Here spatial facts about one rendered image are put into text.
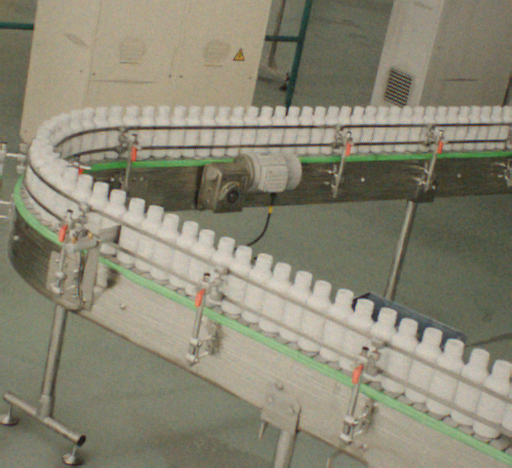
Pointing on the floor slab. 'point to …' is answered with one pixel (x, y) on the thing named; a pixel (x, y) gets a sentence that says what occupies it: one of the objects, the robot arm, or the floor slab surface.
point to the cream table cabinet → (145, 35)
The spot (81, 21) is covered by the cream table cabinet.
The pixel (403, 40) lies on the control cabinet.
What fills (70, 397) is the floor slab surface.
